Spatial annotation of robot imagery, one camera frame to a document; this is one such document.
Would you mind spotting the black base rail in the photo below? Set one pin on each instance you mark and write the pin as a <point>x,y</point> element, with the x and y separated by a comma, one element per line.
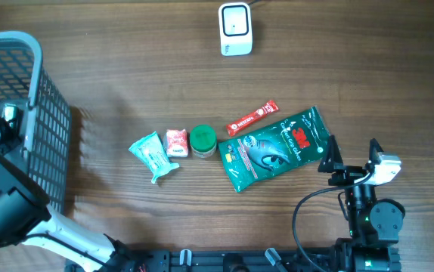
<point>314,259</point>

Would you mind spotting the light green wipes packet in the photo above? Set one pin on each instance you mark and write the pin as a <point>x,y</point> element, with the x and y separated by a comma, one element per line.
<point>150,151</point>

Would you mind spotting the white barcode scanner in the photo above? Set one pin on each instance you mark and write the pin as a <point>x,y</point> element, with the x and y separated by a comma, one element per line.
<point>235,29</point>

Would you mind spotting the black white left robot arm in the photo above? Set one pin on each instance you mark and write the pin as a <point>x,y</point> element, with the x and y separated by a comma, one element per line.
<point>26,217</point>

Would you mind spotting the green 3M gloves packet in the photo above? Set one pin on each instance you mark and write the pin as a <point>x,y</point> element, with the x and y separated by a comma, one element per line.
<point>274,149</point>

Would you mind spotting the grey plastic shopping basket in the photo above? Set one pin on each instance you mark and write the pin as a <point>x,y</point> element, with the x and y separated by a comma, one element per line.
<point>46,123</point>

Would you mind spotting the red white small packet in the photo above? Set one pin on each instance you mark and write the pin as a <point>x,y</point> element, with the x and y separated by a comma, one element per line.
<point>176,143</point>

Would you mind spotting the red Nescafe sachet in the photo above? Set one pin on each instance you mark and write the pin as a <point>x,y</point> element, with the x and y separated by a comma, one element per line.
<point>237,126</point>

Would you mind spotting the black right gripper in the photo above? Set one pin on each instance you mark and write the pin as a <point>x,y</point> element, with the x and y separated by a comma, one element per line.
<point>347,173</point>

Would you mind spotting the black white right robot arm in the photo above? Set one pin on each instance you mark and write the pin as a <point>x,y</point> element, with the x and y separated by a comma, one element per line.
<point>374,224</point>

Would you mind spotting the green lidded jar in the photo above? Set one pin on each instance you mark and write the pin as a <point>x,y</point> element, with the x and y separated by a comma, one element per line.
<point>203,141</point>

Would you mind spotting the small green white box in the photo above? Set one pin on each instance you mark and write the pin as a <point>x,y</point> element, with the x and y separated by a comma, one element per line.
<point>10,112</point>

